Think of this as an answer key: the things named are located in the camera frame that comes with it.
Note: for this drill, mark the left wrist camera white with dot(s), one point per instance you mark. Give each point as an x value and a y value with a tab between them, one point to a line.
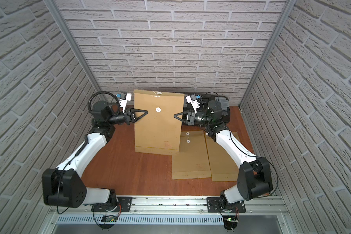
124	98

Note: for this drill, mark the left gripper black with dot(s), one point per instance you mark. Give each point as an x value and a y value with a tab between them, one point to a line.
128	116

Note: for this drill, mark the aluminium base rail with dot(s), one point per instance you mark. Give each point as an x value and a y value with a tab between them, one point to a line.
198	205

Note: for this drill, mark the aluminium corner post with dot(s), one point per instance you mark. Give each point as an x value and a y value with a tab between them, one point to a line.
268	48
66	31

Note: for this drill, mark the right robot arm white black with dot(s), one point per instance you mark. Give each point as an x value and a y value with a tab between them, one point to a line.
254	175

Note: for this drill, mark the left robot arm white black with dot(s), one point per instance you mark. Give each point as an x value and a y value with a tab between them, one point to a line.
63	185

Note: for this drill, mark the black grey plastic toolbox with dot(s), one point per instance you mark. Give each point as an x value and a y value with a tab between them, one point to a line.
215	109

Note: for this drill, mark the right aluminium corner post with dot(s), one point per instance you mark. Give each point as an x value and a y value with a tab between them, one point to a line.
268	48

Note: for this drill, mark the left aluminium corner post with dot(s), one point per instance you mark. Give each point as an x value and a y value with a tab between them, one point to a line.
66	31

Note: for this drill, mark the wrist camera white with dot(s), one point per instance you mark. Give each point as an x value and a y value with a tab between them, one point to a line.
124	98
194	101

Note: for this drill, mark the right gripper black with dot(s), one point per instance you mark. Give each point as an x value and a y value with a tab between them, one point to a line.
188	114

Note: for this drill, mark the brown kraft file bag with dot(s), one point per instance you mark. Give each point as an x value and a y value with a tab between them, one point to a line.
158	132
222	166
192	160

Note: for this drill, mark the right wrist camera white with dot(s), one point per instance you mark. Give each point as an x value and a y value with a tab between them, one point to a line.
194	101

